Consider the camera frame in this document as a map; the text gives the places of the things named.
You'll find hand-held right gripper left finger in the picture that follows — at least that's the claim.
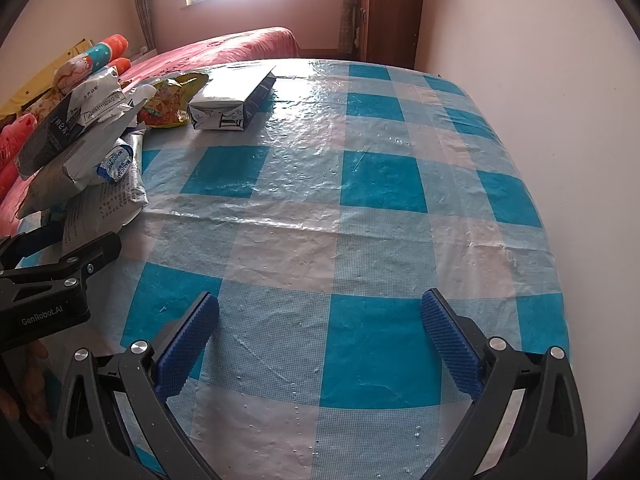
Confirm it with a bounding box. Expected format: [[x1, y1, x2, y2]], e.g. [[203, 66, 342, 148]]
[[52, 290, 221, 480]]

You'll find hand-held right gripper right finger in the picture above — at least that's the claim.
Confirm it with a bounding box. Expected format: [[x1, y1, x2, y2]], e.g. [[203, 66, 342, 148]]
[[420, 287, 588, 480]]

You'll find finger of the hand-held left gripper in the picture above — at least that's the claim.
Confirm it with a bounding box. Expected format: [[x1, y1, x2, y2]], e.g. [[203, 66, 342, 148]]
[[0, 231, 122, 286], [0, 221, 65, 270]]

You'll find white printed paper bag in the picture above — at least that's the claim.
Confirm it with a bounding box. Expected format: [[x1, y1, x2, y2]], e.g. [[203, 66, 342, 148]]
[[60, 175, 151, 251]]

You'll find yellow snack bag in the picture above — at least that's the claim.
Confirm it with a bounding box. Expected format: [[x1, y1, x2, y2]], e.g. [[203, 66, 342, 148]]
[[136, 72, 210, 131]]

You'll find white blue snack packet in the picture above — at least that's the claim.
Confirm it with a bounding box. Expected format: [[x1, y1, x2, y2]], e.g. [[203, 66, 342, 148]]
[[27, 130, 147, 211]]

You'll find pink printed folded blanket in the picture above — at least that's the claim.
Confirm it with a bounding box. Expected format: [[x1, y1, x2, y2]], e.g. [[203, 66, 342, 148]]
[[0, 112, 38, 171]]

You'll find white grey plastic pouch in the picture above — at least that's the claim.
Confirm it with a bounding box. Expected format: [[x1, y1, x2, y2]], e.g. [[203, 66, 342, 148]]
[[14, 67, 151, 181]]

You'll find floral cushion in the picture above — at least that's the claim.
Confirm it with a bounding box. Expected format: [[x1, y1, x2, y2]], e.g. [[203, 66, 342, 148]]
[[15, 85, 66, 121]]

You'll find blue white checkered tablecloth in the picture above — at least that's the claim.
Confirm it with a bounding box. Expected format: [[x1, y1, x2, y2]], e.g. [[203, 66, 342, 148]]
[[15, 57, 571, 480]]

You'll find yellow bed headboard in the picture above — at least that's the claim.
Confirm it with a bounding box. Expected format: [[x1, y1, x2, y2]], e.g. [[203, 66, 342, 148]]
[[0, 37, 96, 121]]

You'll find floral folded quilt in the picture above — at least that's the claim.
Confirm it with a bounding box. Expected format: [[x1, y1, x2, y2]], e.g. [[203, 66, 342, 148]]
[[52, 54, 108, 96]]

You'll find white dark blue carton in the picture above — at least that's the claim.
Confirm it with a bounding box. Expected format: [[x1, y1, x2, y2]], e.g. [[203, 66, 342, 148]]
[[187, 65, 277, 132]]

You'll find pink printed bed blanket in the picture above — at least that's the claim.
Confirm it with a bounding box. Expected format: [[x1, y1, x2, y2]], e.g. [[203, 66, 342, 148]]
[[0, 26, 301, 241]]

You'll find grey patterned curtain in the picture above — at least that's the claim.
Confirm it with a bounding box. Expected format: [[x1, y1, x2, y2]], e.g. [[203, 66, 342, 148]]
[[125, 0, 158, 56], [337, 0, 363, 58]]

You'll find brown wooden cabinet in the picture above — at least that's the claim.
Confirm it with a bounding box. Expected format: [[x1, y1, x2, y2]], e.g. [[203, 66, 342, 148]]
[[356, 0, 426, 68]]

